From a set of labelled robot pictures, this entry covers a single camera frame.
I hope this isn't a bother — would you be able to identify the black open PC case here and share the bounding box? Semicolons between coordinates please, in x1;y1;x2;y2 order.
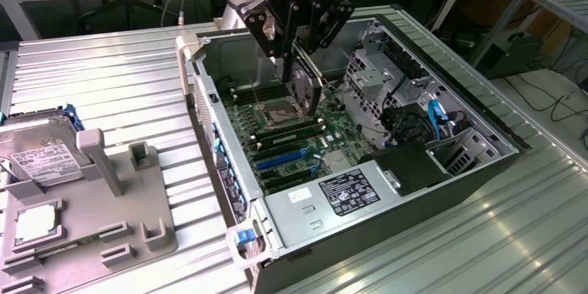
176;13;535;294

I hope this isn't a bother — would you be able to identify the blue expansion slot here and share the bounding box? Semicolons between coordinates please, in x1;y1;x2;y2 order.
255;148;309;171

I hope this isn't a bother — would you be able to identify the CPU socket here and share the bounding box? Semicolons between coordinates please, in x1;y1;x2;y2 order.
260;103;304;132

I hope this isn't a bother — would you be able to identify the silver power supply unit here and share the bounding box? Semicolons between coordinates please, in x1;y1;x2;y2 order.
261;162;408;257

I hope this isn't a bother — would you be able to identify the silver CPU chip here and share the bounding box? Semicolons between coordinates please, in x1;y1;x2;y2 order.
15;203;64;242

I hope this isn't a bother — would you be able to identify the black wire bundle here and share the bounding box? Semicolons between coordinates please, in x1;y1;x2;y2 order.
380;106;436;145

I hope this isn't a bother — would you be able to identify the black floor cable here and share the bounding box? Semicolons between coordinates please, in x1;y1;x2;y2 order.
504;75;588;121

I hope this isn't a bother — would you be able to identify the blue case latch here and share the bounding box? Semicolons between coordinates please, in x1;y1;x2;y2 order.
232;229;255;246

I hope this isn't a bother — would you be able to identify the silver disk bay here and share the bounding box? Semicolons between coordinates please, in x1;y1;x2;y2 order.
424;127;504;177

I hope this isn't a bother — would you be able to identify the red and black wire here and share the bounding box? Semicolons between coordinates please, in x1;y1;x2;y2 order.
441;109;471;136

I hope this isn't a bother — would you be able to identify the black floor device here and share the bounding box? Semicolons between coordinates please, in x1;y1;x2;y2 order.
477;30;544;81

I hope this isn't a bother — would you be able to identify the black plastic shroud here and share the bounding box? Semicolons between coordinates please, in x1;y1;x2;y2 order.
357;141;455;199

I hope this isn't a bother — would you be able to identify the thin locking lever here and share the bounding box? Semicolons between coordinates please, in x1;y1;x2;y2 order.
252;82;264;111

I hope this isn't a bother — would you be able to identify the silver hard disk blue caddy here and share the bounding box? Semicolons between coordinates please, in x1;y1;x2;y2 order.
0;103;89;187

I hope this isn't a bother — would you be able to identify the grey parts rack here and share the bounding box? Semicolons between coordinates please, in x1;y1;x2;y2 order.
0;127;181;294

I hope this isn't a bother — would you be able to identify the silver drive cage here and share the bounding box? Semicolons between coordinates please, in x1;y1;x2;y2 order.
341;20;447;111

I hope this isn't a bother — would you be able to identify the black RAM slot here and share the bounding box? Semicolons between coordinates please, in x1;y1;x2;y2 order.
255;124;327;140
251;117;323;134
236;93;291;106
232;81;283;94
232;85;285;98
235;89;288;102
252;120;325;138

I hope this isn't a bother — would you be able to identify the black expansion slot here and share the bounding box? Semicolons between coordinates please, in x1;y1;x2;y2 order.
253;140;303;154
259;165;319;185

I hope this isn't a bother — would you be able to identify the silver chipset heatsink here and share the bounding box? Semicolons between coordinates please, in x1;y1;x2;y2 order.
323;151;359;169

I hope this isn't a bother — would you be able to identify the black disk wire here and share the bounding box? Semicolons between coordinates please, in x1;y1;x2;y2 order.
0;156;19;185

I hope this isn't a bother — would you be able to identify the green motherboard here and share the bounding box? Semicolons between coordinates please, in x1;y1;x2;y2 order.
215;75;380;197

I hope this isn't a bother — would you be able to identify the green RAM stick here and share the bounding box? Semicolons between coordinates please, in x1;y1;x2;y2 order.
35;233;101;261
256;127;328;148

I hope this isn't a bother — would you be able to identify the blue flat wire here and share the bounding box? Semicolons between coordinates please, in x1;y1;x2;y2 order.
425;99;445;143

